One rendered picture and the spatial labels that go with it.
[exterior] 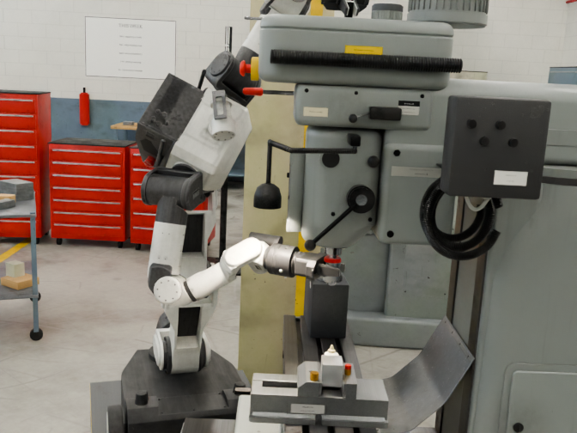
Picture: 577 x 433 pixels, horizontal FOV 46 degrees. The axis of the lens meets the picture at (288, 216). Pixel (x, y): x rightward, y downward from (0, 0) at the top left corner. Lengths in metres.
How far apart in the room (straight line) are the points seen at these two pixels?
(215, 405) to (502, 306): 1.15
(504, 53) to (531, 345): 9.67
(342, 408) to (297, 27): 0.93
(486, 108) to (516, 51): 9.92
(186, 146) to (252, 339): 1.97
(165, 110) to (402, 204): 0.76
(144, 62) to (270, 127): 7.58
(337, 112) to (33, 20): 9.96
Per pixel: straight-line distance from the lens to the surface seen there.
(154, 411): 2.45
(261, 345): 3.80
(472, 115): 1.46
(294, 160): 1.77
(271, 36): 1.66
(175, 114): 2.03
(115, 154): 6.59
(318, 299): 2.23
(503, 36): 11.33
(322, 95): 1.66
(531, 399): 1.88
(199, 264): 2.39
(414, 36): 1.68
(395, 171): 1.70
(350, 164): 1.70
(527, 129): 1.50
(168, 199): 1.93
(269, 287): 3.68
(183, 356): 2.60
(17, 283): 4.67
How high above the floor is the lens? 1.75
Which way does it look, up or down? 12 degrees down
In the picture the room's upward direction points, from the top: 3 degrees clockwise
